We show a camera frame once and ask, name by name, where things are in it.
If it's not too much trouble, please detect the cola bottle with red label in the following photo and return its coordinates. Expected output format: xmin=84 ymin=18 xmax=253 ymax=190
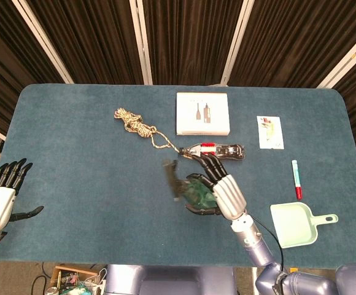
xmin=177 ymin=143 xmax=246 ymax=160

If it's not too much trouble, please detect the light green plastic dustpan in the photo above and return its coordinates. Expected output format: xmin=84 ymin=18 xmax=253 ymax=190
xmin=269 ymin=202 xmax=339 ymax=249

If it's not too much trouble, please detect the wooden box with clutter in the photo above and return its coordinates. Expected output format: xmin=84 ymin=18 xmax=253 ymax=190
xmin=49 ymin=265 xmax=99 ymax=295

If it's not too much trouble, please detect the white flat cardboard box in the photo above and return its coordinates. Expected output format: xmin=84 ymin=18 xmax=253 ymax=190
xmin=176 ymin=92 xmax=230 ymax=136

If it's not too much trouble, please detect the red white marker pen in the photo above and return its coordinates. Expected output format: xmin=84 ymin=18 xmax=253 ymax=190
xmin=291 ymin=159 xmax=304 ymax=199

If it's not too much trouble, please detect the beige braided rope bundle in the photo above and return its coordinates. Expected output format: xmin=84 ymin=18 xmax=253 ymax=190
xmin=114 ymin=107 xmax=182 ymax=154

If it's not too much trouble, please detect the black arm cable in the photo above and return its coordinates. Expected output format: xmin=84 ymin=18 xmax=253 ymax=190
xmin=246 ymin=214 xmax=286 ymax=273

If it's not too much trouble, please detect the white printed packet card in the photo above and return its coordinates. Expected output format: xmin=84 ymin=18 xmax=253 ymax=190
xmin=257 ymin=115 xmax=285 ymax=150

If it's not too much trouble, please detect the blue felt table cover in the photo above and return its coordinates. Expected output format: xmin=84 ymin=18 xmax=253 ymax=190
xmin=0 ymin=83 xmax=356 ymax=267

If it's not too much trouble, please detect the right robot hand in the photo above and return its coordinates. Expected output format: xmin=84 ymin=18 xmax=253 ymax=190
xmin=185 ymin=152 xmax=247 ymax=221

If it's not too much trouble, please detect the green glass bottle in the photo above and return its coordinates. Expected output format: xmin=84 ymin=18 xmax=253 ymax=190
xmin=161 ymin=158 xmax=219 ymax=213

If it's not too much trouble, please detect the blue-grey robot torso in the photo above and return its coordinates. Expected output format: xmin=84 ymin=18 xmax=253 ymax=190
xmin=104 ymin=263 xmax=237 ymax=295

